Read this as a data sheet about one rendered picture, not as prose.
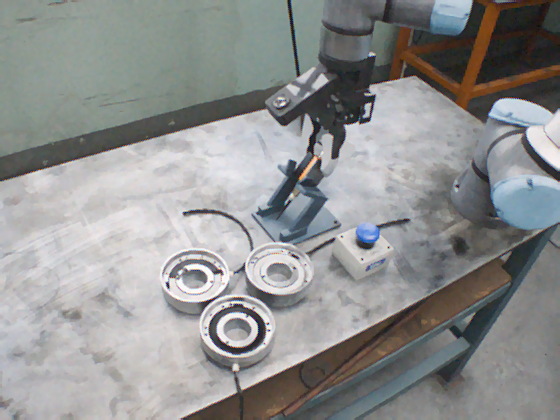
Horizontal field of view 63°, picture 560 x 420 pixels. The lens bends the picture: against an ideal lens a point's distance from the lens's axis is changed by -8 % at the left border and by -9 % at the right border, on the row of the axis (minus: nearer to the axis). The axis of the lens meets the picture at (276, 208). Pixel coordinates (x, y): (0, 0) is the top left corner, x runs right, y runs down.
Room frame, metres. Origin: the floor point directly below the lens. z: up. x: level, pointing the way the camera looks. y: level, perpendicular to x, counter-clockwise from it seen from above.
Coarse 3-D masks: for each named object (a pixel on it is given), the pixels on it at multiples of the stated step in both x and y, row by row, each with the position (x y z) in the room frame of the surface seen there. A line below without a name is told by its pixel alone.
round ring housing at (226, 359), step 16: (224, 304) 0.42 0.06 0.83; (256, 304) 0.43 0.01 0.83; (208, 320) 0.39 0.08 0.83; (224, 320) 0.40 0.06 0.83; (240, 320) 0.40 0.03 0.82; (272, 320) 0.40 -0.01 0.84; (208, 336) 0.37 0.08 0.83; (224, 336) 0.37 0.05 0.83; (272, 336) 0.37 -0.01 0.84; (208, 352) 0.35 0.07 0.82; (224, 352) 0.34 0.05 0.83; (256, 352) 0.34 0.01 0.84
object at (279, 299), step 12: (252, 252) 0.52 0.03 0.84; (264, 252) 0.54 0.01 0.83; (276, 252) 0.54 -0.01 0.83; (288, 252) 0.54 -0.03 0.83; (300, 252) 0.54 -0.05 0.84; (252, 264) 0.51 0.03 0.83; (264, 264) 0.51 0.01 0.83; (276, 264) 0.52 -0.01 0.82; (288, 264) 0.51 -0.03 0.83; (312, 264) 0.51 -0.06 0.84; (252, 276) 0.48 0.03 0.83; (264, 276) 0.49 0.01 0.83; (288, 276) 0.51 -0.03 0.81; (312, 276) 0.49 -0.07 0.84; (252, 288) 0.46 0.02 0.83; (300, 288) 0.46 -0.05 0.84; (264, 300) 0.45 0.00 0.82; (276, 300) 0.45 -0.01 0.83; (288, 300) 0.45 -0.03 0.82
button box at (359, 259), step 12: (336, 240) 0.57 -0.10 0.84; (348, 240) 0.56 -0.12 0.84; (360, 240) 0.56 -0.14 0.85; (384, 240) 0.57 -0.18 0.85; (336, 252) 0.56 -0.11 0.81; (348, 252) 0.54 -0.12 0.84; (360, 252) 0.54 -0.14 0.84; (372, 252) 0.54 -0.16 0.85; (384, 252) 0.55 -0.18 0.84; (348, 264) 0.54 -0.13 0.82; (360, 264) 0.52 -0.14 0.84; (372, 264) 0.53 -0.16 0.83; (384, 264) 0.55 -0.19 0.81; (360, 276) 0.52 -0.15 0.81
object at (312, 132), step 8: (312, 120) 0.68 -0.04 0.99; (304, 128) 0.69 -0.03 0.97; (312, 128) 0.67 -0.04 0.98; (320, 128) 0.68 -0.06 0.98; (304, 136) 0.68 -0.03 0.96; (312, 136) 0.68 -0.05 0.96; (320, 136) 0.70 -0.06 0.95; (304, 144) 0.68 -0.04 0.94; (312, 144) 0.68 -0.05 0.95; (312, 152) 0.68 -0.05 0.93
